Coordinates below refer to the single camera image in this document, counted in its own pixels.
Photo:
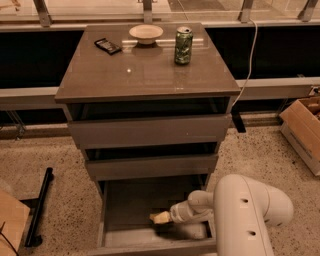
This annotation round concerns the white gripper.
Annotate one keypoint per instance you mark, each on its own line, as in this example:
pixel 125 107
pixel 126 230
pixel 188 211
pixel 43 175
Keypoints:
pixel 176 213

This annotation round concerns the yellow sponge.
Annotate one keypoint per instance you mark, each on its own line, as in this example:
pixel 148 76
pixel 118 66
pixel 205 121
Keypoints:
pixel 161 218

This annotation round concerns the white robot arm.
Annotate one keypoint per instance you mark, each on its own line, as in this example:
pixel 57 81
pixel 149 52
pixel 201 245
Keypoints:
pixel 242 209

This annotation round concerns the grey middle drawer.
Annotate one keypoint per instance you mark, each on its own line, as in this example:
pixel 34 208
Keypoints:
pixel 151 167

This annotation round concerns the grey open bottom drawer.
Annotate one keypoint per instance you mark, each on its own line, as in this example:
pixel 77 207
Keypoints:
pixel 126 230

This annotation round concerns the grey top drawer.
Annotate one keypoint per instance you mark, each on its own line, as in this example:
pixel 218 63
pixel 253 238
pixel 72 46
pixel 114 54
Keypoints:
pixel 149 131

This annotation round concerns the grey drawer cabinet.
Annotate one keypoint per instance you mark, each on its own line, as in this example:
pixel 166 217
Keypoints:
pixel 145 82

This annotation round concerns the black power adapter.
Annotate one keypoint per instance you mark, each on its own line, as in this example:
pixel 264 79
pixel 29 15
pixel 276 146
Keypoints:
pixel 238 122

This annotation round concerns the cardboard box on right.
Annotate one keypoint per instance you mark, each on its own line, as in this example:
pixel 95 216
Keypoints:
pixel 301 127

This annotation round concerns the cardboard box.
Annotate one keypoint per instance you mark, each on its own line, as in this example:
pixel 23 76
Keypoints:
pixel 301 127
pixel 13 219

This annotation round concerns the green soda can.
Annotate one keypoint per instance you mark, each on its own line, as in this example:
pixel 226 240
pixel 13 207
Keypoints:
pixel 183 45

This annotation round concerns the white ceramic bowl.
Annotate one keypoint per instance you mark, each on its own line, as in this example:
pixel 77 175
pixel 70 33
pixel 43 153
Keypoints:
pixel 146 34

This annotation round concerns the cardboard box on left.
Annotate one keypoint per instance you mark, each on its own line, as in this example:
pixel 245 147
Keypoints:
pixel 13 219

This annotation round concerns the metal window railing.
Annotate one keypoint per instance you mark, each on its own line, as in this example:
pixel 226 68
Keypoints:
pixel 16 15

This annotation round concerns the black floor bracket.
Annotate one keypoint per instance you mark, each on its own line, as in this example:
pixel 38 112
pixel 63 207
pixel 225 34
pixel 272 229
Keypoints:
pixel 32 238

